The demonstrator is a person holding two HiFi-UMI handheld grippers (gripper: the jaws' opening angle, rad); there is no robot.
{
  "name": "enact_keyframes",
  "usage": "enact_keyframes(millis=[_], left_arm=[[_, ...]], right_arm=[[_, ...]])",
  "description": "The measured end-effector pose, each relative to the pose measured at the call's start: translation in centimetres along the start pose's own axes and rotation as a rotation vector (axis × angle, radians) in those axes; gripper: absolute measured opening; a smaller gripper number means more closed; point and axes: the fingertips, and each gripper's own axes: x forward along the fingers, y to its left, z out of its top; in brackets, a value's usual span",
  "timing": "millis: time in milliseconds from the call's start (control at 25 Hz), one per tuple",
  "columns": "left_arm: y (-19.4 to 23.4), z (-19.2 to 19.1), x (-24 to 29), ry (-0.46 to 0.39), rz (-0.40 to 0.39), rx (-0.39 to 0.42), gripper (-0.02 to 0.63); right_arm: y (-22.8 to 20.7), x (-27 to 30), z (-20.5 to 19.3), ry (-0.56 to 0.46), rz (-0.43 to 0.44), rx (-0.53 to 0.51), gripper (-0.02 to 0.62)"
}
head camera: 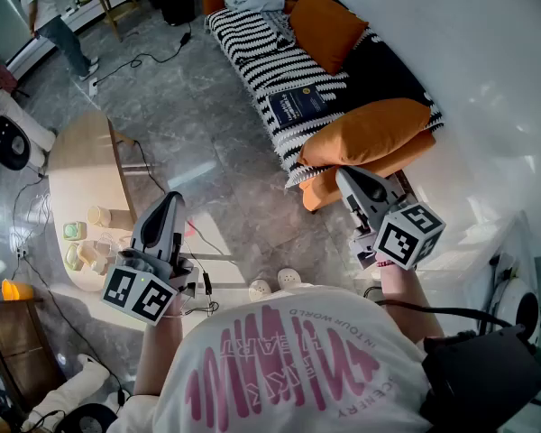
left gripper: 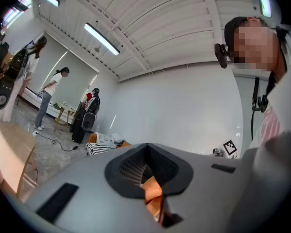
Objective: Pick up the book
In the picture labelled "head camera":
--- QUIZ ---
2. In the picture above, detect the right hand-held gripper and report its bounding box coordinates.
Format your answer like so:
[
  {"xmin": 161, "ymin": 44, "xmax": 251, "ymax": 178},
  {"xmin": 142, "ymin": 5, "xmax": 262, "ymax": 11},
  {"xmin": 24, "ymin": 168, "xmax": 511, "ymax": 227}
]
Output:
[{"xmin": 336, "ymin": 165, "xmax": 447, "ymax": 271}]

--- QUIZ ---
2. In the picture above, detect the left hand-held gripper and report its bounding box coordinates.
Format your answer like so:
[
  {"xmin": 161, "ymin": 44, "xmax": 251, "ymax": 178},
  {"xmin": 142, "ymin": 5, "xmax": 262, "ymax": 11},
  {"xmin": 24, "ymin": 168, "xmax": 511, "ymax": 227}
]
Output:
[{"xmin": 101, "ymin": 190, "xmax": 199, "ymax": 327}]

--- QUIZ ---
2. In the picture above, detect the orange sofa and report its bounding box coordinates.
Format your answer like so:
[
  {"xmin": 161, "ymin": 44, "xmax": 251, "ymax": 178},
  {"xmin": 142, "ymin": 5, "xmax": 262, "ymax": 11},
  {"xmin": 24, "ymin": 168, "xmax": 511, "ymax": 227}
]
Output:
[{"xmin": 201, "ymin": 0, "xmax": 446, "ymax": 212}]

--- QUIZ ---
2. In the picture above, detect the dark blue book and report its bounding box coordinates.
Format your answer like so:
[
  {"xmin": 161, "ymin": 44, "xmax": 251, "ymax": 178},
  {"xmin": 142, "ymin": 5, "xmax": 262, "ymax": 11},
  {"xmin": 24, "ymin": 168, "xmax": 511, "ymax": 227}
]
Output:
[{"xmin": 267, "ymin": 82, "xmax": 330, "ymax": 131}]

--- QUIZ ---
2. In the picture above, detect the person's right forearm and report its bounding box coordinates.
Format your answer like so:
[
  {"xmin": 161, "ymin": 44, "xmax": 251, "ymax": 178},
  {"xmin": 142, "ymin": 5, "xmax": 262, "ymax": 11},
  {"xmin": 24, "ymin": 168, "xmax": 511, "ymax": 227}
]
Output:
[{"xmin": 377, "ymin": 259, "xmax": 445, "ymax": 345}]

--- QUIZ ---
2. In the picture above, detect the person's left forearm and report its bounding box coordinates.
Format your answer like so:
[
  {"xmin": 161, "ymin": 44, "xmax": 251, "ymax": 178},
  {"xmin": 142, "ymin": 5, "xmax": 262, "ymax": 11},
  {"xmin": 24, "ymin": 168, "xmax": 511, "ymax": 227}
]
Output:
[{"xmin": 133, "ymin": 295, "xmax": 185, "ymax": 396}]

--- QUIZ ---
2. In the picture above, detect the clear glass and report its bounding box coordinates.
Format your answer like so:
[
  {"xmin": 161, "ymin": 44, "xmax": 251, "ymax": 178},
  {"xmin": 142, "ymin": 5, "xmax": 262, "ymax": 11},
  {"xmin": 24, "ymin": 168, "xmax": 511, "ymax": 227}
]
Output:
[{"xmin": 96, "ymin": 235, "xmax": 119, "ymax": 261}]

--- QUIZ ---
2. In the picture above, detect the cream cup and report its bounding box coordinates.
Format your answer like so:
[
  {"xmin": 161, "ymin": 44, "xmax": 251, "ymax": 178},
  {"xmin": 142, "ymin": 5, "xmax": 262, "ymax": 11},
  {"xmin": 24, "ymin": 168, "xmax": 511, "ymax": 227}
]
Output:
[{"xmin": 86, "ymin": 205, "xmax": 113, "ymax": 228}]

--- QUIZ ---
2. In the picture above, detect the cream container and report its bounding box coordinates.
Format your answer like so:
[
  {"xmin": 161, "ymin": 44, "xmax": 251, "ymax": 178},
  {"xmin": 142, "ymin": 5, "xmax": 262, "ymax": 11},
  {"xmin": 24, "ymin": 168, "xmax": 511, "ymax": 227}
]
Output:
[{"xmin": 76, "ymin": 240, "xmax": 101, "ymax": 266}]

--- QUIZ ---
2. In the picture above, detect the green square container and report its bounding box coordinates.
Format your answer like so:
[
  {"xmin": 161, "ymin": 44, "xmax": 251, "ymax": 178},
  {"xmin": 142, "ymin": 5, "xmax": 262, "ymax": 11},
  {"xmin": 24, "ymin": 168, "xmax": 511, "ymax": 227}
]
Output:
[{"xmin": 62, "ymin": 220, "xmax": 87, "ymax": 242}]

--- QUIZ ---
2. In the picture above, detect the green and yellow container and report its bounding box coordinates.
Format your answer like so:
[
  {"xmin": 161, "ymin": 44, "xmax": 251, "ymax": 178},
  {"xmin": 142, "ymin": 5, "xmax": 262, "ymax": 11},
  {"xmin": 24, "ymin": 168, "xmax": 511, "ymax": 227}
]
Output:
[{"xmin": 63, "ymin": 242, "xmax": 85, "ymax": 272}]

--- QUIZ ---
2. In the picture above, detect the light wooden oval table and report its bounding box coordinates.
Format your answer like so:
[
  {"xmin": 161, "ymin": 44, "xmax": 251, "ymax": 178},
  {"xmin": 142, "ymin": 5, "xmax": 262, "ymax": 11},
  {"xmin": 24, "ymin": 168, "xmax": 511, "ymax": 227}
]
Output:
[{"xmin": 47, "ymin": 109, "xmax": 139, "ymax": 293}]

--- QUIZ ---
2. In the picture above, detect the person's left white slipper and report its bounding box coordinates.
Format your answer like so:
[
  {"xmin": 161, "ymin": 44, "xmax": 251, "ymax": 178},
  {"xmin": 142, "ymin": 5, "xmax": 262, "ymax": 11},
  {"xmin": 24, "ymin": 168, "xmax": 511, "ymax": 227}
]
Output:
[{"xmin": 247, "ymin": 279, "xmax": 273, "ymax": 303}]

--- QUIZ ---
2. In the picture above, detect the person's white slipper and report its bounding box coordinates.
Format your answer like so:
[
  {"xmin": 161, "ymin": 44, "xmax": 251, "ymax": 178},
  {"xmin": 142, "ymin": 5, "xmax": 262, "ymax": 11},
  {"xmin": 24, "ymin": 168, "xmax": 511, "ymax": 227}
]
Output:
[
  {"xmin": 277, "ymin": 267, "xmax": 302, "ymax": 290},
  {"xmin": 247, "ymin": 279, "xmax": 273, "ymax": 303}
]

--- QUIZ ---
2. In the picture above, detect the person's right white slipper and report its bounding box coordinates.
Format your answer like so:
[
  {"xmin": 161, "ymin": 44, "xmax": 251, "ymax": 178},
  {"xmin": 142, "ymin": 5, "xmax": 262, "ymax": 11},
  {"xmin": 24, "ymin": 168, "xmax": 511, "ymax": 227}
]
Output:
[{"xmin": 277, "ymin": 267, "xmax": 302, "ymax": 290}]

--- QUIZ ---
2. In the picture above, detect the person's white printed t-shirt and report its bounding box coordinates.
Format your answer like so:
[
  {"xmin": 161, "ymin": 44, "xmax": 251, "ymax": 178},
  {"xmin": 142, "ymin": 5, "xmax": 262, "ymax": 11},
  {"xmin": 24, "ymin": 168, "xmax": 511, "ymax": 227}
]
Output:
[{"xmin": 107, "ymin": 283, "xmax": 434, "ymax": 433}]

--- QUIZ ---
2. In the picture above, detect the white side table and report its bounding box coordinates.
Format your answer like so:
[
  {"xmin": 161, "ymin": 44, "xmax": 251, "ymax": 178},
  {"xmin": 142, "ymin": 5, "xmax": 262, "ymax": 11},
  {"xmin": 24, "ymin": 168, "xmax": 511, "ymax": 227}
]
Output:
[{"xmin": 414, "ymin": 212, "xmax": 537, "ymax": 319}]

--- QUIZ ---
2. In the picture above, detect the glowing orange lamp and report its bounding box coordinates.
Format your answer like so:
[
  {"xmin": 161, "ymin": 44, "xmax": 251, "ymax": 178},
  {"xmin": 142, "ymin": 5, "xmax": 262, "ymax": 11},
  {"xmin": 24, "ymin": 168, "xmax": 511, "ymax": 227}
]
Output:
[{"xmin": 0, "ymin": 278, "xmax": 35, "ymax": 301}]

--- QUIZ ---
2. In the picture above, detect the black and white patterned blanket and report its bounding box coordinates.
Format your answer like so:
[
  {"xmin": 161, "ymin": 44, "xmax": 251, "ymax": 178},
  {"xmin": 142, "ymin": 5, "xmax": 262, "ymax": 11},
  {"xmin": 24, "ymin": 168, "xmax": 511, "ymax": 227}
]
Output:
[{"xmin": 206, "ymin": 0, "xmax": 446, "ymax": 189}]

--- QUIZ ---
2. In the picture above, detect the grey plaid garment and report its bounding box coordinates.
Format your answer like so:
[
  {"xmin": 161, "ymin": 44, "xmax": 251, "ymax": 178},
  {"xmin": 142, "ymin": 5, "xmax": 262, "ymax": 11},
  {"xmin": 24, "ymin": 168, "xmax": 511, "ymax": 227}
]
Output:
[{"xmin": 261, "ymin": 9, "xmax": 297, "ymax": 42}]

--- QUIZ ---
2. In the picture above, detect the dark wooden cabinet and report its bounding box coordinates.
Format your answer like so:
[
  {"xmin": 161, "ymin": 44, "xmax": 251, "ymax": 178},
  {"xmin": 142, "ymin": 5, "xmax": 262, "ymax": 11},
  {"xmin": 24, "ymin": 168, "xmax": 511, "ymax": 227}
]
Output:
[{"xmin": 0, "ymin": 298, "xmax": 69, "ymax": 417}]

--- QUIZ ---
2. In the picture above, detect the pink chair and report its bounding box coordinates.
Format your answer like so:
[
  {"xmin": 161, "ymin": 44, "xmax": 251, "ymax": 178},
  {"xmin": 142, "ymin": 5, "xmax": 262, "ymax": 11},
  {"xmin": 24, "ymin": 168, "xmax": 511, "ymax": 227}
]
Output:
[{"xmin": 0, "ymin": 55, "xmax": 19, "ymax": 95}]

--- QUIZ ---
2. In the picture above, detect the black equipment pack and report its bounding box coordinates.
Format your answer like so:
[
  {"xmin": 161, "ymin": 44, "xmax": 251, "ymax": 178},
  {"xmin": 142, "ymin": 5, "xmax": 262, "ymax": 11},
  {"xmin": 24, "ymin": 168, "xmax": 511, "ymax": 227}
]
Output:
[{"xmin": 417, "ymin": 324, "xmax": 541, "ymax": 433}]

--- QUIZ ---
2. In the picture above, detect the white low cabinet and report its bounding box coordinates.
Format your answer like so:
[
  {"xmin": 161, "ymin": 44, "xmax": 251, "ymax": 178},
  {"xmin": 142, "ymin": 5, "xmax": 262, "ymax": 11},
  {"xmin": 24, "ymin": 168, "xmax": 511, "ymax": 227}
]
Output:
[{"xmin": 5, "ymin": 0, "xmax": 151, "ymax": 81}]

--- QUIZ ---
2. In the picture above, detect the thin black cable with adapter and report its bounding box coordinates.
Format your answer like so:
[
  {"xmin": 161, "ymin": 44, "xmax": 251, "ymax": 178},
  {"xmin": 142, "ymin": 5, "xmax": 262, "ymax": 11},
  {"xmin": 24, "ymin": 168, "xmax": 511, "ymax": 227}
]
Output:
[{"xmin": 179, "ymin": 236, "xmax": 221, "ymax": 318}]

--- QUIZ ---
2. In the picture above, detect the thick black cable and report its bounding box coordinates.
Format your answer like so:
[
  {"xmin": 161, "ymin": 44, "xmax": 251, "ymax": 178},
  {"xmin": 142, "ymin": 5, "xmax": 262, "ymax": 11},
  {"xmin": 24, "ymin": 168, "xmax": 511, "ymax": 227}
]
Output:
[{"xmin": 363, "ymin": 285, "xmax": 515, "ymax": 329}]

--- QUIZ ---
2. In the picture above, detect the black floor cable with adapter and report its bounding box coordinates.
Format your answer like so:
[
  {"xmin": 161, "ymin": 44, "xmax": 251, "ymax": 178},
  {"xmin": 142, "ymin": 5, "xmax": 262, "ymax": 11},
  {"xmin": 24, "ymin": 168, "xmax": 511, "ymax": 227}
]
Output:
[{"xmin": 93, "ymin": 23, "xmax": 193, "ymax": 86}]

